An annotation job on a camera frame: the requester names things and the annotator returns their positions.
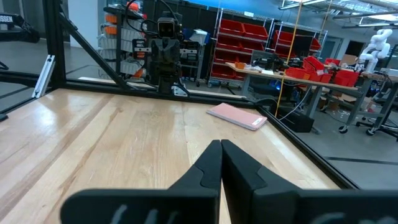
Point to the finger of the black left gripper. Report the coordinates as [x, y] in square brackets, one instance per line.
[160, 51]
[170, 51]

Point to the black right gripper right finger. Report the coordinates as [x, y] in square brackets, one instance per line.
[264, 202]

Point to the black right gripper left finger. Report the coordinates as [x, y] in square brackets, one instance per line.
[186, 202]

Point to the black Trossen labelled robot arm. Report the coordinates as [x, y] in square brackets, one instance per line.
[18, 26]

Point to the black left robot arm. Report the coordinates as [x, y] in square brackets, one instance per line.
[168, 85]

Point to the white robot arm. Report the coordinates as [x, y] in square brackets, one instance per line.
[374, 46]

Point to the shelf with white orange bins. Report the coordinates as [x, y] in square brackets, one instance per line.
[124, 37]

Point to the small orange container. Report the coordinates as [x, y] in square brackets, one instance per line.
[240, 65]

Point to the pink notebook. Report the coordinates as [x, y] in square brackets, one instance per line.
[236, 115]

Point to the black floor box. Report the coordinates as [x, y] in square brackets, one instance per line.
[295, 121]

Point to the black device on table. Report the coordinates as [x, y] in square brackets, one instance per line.
[270, 62]

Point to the silver aluminium bar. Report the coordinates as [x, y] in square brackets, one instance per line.
[43, 77]

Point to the wooden work table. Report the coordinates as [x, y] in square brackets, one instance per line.
[311, 84]

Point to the red plastic bin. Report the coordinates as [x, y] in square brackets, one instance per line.
[346, 77]
[295, 73]
[314, 63]

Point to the grey metal work table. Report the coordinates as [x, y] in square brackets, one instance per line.
[385, 93]

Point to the cardboard box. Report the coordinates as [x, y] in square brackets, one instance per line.
[349, 59]

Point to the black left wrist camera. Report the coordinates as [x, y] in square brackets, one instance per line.
[167, 28]

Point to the silver corner bracket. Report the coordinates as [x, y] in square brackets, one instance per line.
[179, 91]

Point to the black aluminium table frame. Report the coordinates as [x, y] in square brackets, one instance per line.
[54, 46]

